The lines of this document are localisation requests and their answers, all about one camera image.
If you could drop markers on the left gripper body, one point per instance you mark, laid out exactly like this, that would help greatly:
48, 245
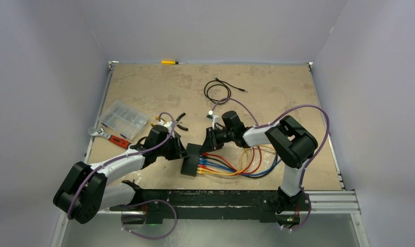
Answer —
171, 145

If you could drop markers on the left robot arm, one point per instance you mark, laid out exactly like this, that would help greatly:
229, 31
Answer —
88, 188

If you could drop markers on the yellow screwdriver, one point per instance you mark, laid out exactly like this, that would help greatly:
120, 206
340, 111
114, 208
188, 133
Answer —
170, 62

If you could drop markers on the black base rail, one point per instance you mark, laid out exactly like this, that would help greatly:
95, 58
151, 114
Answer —
265, 206

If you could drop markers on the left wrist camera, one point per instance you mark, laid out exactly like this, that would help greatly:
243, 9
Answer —
168, 125

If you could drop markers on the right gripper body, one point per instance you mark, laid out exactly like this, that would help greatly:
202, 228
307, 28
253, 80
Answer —
223, 134

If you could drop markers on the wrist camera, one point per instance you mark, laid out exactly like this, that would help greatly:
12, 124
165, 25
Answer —
215, 119
168, 125

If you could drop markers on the black network switch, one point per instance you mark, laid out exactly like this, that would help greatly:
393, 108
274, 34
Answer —
190, 163

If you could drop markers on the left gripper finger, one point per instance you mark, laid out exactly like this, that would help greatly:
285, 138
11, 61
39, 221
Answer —
174, 156
180, 148

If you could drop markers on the clear plastic parts box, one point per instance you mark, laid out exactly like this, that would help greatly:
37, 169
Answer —
123, 119

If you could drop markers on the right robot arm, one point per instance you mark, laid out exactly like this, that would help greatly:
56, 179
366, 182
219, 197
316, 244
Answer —
291, 141

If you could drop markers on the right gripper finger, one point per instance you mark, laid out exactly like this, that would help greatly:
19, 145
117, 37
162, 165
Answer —
209, 144
218, 143

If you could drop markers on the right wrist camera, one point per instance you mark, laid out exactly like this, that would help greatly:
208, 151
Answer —
215, 119

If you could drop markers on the yellow handled pliers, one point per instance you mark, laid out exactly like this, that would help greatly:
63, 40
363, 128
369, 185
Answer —
178, 121

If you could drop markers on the red handled adjustable wrench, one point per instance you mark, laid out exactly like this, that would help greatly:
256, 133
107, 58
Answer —
100, 132

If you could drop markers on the aluminium table frame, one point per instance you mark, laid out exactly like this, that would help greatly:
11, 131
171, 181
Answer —
194, 112

